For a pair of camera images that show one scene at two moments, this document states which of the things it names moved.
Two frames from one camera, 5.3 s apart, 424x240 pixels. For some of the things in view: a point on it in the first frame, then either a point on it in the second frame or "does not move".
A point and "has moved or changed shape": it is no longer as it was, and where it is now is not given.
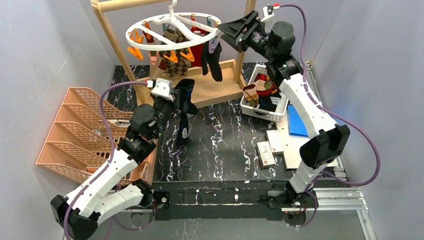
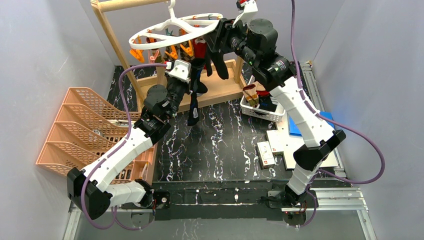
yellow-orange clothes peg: x=172 y=57 -> x=189 y=49
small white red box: x=265 y=154 does not move
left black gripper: x=175 y=98 -> x=191 y=84
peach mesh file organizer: x=85 y=133 does not move
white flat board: x=292 y=144 does not move
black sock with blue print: x=182 y=92 -> x=197 y=88
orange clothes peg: x=136 y=52 does not move
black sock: x=214 y=58 has moved or changed shape
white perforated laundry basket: x=247 y=108 does not move
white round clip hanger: x=174 y=31 has moved or changed shape
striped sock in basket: x=251 y=95 does not move
